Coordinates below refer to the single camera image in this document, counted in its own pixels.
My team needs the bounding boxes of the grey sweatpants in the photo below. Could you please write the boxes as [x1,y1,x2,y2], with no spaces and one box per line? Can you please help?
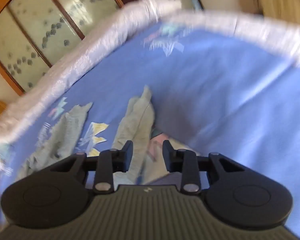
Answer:
[17,87,155,187]

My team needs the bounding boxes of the blue patterned bed sheet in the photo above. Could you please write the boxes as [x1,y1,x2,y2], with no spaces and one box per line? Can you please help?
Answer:
[0,23,300,237]

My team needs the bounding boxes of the frosted glass wardrobe doors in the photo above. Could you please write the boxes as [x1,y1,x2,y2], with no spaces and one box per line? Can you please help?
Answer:
[0,0,119,92]

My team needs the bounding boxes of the white lilac quilt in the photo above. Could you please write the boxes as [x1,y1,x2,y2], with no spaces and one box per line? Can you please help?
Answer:
[0,0,300,145]

